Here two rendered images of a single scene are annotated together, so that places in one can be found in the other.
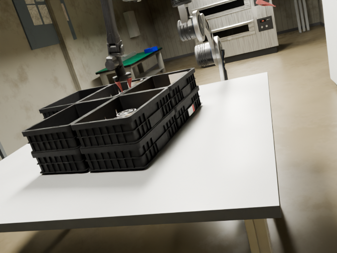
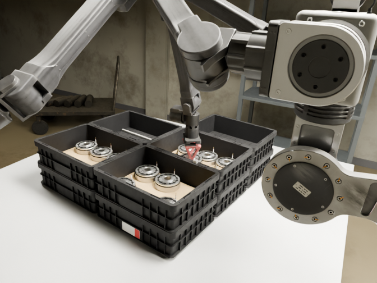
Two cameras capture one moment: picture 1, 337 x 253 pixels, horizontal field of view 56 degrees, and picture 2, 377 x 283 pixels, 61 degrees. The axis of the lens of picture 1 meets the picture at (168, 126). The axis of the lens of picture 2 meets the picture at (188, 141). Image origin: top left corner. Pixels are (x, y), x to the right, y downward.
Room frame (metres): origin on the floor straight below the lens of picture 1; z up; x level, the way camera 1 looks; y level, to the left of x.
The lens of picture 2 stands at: (1.96, -1.08, 1.53)
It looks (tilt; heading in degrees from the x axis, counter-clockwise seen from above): 24 degrees down; 96
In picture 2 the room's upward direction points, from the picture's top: 3 degrees clockwise
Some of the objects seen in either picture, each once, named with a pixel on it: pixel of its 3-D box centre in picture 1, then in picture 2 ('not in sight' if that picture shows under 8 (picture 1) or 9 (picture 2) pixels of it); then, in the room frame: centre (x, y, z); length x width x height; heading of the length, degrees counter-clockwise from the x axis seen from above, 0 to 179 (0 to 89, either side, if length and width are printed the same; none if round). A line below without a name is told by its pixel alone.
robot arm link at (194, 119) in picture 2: (116, 61); (191, 118); (1.84, 0.18, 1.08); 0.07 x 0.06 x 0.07; 159
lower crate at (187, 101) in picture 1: (166, 109); (156, 206); (1.74, -0.02, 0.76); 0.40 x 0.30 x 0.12; 152
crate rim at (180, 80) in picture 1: (159, 82); (156, 173); (1.74, -0.02, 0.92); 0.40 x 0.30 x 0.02; 152
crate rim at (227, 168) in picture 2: (115, 91); (200, 148); (1.88, 0.25, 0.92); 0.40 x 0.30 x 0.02; 152
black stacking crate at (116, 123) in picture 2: (76, 124); (136, 136); (1.52, 0.44, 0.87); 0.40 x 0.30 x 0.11; 152
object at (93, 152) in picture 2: not in sight; (101, 151); (1.42, 0.23, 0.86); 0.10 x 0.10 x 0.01
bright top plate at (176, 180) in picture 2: not in sight; (167, 179); (1.77, 0.04, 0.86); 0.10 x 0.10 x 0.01
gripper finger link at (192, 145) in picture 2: (126, 83); (191, 148); (1.85, 0.17, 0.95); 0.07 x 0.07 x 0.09; 15
